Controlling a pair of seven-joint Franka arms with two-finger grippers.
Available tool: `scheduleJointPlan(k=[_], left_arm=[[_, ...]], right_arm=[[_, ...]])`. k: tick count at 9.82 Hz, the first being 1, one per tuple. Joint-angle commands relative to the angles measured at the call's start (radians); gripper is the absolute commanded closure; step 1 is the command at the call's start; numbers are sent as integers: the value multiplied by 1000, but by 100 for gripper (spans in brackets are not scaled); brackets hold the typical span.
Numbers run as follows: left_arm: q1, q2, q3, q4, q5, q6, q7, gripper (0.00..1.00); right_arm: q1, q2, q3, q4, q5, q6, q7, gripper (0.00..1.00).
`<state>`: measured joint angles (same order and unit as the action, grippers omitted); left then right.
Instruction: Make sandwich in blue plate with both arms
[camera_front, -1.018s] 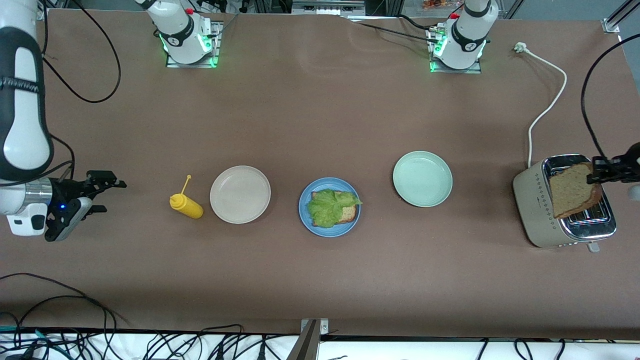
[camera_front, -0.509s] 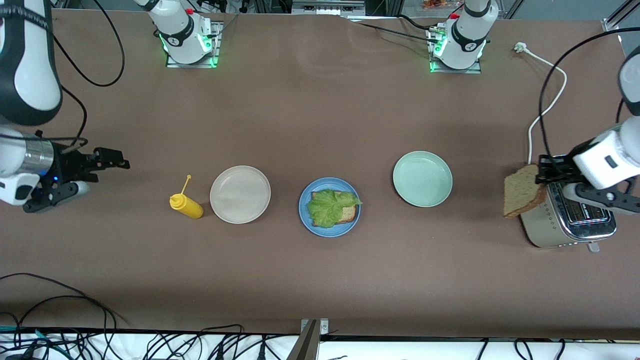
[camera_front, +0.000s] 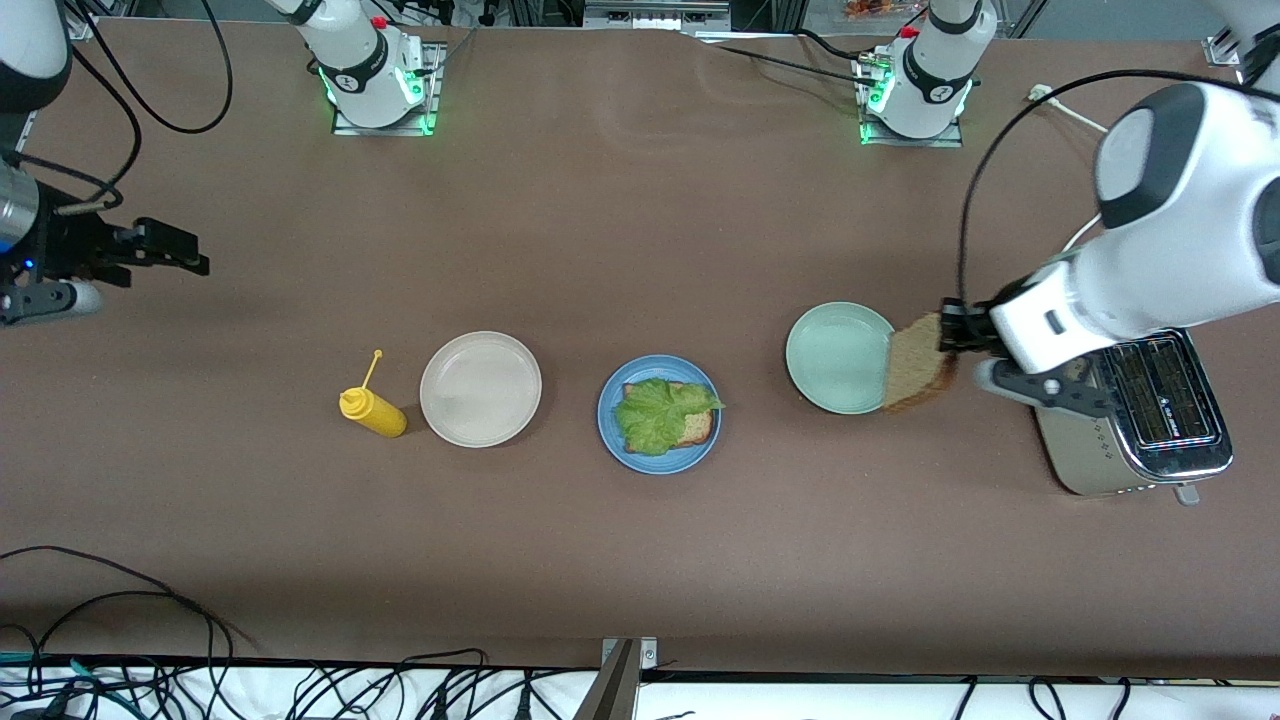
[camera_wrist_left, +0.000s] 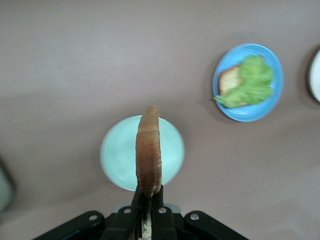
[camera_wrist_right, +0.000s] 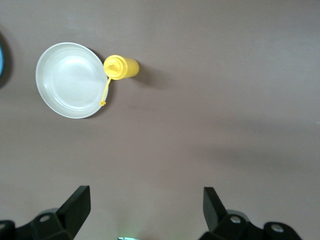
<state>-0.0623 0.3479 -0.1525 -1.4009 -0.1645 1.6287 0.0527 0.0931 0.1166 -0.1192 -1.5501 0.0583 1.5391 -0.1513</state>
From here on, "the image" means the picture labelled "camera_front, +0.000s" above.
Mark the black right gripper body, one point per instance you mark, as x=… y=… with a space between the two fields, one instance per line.
x=68 y=246

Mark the brown bread slice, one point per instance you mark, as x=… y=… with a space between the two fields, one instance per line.
x=700 y=428
x=915 y=365

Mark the yellow squeeze sauce bottle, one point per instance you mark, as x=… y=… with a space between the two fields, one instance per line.
x=380 y=418

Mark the green lettuce leaf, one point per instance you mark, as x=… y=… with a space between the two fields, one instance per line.
x=655 y=415

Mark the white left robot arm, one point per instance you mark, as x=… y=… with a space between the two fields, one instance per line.
x=1180 y=250

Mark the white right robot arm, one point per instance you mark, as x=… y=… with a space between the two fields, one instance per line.
x=350 y=60

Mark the pale green round plate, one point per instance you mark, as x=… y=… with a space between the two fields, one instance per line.
x=835 y=358

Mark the blue round plate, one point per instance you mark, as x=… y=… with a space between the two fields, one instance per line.
x=658 y=465

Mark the beige round plate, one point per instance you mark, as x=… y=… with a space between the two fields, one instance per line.
x=480 y=390

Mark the beige chrome toaster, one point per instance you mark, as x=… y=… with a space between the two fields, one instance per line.
x=1170 y=400

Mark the orange snack bag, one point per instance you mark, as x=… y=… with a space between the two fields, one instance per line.
x=870 y=8

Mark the grey metal box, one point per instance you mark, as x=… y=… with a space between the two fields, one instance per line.
x=655 y=15

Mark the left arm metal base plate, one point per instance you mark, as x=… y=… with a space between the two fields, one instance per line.
x=905 y=142

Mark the aluminium frame profile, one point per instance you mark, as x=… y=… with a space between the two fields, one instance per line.
x=1225 y=52
x=82 y=30

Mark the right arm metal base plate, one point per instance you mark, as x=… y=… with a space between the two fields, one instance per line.
x=434 y=95

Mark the aluminium bracket profile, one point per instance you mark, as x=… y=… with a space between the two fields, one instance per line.
x=615 y=690

